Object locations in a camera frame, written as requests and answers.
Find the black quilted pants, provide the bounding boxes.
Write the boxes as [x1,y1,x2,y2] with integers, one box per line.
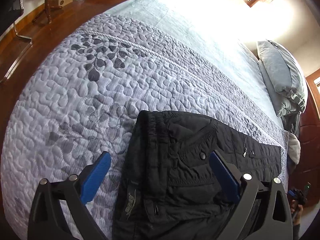
[112,111,281,239]

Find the grey pillow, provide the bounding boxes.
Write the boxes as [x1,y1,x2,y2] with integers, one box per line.
[257,40,308,117]

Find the grey quilted bedspread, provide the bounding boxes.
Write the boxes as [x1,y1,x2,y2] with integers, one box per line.
[1,12,289,239]

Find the dark wooden headboard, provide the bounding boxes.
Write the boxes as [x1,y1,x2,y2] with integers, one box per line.
[288,90,320,206]

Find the grey crumpled duvet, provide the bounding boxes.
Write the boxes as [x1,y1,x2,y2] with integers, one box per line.
[281,112,300,138]

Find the light blue bed sheet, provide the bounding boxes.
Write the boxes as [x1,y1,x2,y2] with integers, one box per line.
[106,0,283,126]

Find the white fleece blanket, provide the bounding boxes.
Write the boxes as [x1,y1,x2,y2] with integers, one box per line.
[287,133,301,165]

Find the person's right hand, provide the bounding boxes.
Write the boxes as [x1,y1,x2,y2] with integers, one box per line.
[290,200,303,226]

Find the black metal chair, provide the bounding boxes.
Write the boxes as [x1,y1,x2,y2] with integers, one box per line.
[1,0,33,83]

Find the wooden coat rack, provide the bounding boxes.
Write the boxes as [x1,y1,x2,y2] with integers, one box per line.
[32,0,62,24]

